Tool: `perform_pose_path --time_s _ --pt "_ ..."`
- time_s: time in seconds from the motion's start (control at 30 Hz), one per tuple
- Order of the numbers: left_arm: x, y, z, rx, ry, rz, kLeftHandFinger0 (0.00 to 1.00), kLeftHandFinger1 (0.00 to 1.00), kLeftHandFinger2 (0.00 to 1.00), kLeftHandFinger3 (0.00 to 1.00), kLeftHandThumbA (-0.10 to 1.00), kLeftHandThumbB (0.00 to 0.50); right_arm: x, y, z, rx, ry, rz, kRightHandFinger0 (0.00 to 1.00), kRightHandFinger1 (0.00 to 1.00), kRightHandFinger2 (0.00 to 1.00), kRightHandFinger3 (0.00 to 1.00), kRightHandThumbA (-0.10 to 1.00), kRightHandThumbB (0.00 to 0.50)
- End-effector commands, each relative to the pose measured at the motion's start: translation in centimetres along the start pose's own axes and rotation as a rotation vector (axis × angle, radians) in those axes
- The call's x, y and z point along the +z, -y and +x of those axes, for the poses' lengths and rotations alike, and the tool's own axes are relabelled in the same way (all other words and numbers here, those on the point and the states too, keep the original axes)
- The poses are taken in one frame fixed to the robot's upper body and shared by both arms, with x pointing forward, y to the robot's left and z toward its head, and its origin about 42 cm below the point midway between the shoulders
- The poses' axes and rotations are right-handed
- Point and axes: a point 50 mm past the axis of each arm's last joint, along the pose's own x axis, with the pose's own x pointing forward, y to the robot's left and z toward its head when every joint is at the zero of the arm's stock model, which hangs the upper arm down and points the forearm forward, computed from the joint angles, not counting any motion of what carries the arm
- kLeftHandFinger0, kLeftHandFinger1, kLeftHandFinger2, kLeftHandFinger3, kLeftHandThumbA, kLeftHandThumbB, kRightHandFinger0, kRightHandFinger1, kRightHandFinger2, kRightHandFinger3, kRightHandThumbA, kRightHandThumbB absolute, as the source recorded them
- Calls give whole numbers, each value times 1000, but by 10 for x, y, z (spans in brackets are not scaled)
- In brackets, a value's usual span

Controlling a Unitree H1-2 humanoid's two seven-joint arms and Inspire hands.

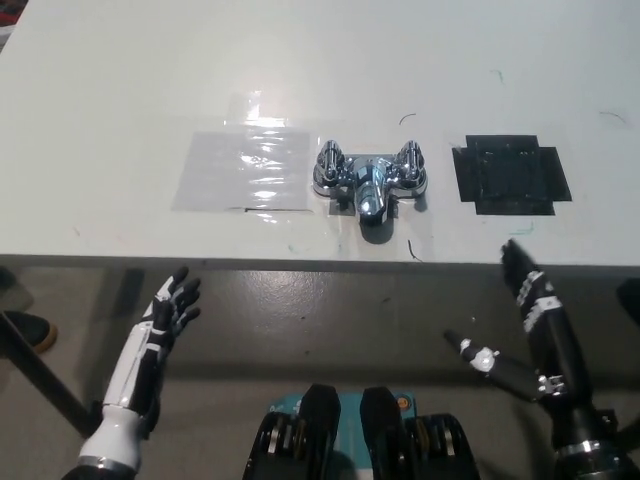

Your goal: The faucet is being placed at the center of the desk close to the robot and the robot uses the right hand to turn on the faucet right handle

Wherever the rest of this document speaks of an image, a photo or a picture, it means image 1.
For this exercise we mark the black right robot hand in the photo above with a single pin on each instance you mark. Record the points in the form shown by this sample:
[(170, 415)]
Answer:
[(555, 330)]

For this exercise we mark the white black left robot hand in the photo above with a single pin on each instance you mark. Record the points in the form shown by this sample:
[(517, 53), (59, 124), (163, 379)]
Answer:
[(142, 345)]

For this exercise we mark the black shoe tan sole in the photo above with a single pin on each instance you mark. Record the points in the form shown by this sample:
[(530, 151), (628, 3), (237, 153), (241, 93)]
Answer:
[(35, 332)]

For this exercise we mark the red fabric item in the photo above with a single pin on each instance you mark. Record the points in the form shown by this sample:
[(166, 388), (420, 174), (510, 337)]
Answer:
[(7, 7)]

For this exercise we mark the clear plastic sheet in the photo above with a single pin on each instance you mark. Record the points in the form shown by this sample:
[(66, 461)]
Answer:
[(215, 175)]

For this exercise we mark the black tape patch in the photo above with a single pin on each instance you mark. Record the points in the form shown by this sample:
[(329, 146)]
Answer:
[(510, 175)]

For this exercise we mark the black table leg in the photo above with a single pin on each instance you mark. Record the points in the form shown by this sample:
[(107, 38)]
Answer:
[(45, 372)]

